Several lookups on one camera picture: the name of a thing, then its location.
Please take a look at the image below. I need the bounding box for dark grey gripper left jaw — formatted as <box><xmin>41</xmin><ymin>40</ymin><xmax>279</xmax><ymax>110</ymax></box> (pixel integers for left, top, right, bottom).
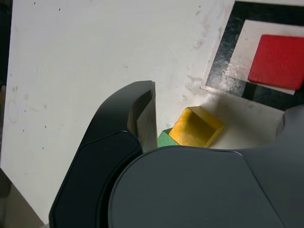
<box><xmin>48</xmin><ymin>80</ymin><xmax>159</xmax><ymax>228</ymax></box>

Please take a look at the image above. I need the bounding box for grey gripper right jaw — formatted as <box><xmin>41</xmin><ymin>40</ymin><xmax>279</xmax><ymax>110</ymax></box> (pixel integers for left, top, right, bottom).
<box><xmin>108</xmin><ymin>104</ymin><xmax>304</xmax><ymax>228</ymax></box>

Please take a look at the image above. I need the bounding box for green cube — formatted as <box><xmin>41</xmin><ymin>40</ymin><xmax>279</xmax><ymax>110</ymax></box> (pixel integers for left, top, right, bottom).
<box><xmin>157</xmin><ymin>128</ymin><xmax>179</xmax><ymax>149</ymax></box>

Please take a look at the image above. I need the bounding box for yellow cube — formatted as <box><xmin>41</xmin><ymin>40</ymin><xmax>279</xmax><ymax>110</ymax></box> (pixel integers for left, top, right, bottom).
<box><xmin>169</xmin><ymin>106</ymin><xmax>226</xmax><ymax>148</ymax></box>

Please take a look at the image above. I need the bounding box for red cube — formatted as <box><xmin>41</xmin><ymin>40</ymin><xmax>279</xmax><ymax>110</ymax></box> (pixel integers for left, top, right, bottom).
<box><xmin>247</xmin><ymin>34</ymin><xmax>304</xmax><ymax>90</ymax></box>

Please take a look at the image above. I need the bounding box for black tape square outline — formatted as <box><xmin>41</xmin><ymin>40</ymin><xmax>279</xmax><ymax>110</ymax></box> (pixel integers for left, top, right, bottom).
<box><xmin>205</xmin><ymin>0</ymin><xmax>304</xmax><ymax>111</ymax></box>

